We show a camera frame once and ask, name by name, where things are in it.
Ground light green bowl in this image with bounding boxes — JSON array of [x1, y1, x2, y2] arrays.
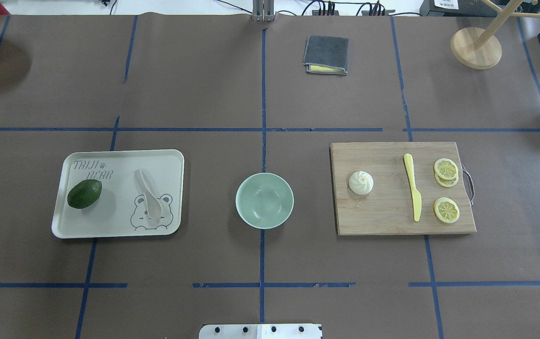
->
[[235, 172, 295, 230]]

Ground green avocado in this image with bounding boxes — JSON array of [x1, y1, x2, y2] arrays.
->
[[67, 179, 102, 210]]

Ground lower lemon slice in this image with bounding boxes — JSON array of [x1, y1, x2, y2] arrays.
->
[[433, 197, 460, 224]]

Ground wooden mug tree stand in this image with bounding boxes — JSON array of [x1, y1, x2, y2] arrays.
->
[[450, 0, 540, 70]]

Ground middle lemon slice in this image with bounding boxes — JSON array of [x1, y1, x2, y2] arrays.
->
[[434, 173, 459, 187]]

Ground yellow plastic knife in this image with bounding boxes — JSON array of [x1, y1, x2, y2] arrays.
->
[[403, 153, 423, 222]]

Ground aluminium frame post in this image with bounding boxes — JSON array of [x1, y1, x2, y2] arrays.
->
[[252, 0, 276, 22]]

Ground cream bear serving tray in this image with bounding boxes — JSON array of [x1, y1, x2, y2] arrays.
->
[[51, 149, 185, 239]]

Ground upper lemon slice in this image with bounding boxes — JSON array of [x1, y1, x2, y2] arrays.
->
[[434, 157, 459, 180]]

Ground lemon slice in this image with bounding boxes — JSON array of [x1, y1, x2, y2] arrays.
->
[[434, 173, 459, 187], [434, 157, 459, 180], [433, 197, 460, 224]]

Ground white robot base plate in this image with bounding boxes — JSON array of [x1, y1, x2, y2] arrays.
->
[[198, 323, 323, 339]]

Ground white steamed bun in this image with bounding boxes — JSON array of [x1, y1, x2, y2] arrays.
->
[[348, 171, 374, 195]]

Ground white ceramic soup spoon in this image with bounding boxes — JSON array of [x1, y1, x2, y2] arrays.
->
[[135, 168, 162, 220]]

